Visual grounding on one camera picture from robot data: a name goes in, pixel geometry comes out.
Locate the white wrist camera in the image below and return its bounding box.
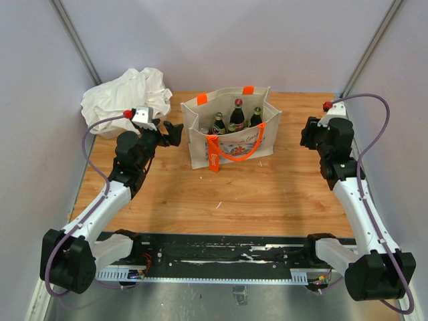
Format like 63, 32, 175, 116
131, 106, 158, 131
317, 102, 347, 128

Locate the dark cola glass bottle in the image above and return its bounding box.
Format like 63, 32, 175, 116
229, 98, 245, 132

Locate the green bottle front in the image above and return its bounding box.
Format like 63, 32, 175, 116
227, 122, 236, 134

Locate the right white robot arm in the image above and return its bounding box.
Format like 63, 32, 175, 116
300, 117, 416, 301

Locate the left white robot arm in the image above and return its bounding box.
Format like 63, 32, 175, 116
39, 120, 184, 298

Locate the green bottle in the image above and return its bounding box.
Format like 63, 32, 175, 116
227, 122, 236, 134
210, 112, 226, 135
248, 107, 262, 128

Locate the beige canvas tote bag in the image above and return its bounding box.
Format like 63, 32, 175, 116
181, 86, 282, 172

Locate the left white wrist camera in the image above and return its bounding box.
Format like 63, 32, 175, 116
131, 106, 158, 131

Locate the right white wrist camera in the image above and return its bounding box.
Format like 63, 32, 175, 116
317, 102, 347, 128

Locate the aluminium rail frame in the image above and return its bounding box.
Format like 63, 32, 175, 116
96, 262, 331, 285

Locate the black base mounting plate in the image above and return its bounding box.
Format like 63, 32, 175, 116
100, 232, 345, 281

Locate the crumpled white cloth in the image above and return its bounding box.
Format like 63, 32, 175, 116
81, 68, 173, 126

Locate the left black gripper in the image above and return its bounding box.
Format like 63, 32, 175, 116
136, 119, 183, 169

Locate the purple soda can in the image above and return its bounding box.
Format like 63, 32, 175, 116
199, 125, 211, 135

